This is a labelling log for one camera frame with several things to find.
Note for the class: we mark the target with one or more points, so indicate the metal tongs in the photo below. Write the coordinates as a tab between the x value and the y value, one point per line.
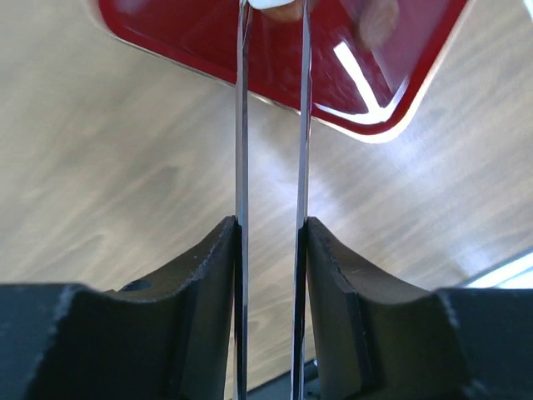
241	284

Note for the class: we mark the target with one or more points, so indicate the red chocolate tray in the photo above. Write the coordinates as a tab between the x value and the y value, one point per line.
367	78

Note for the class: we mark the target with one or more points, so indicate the small white brown chocolate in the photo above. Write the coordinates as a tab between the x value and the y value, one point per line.
279	10

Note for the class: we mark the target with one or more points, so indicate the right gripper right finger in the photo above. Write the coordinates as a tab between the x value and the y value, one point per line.
378	337

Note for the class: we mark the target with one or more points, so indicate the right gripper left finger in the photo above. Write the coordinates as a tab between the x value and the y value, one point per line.
163	336

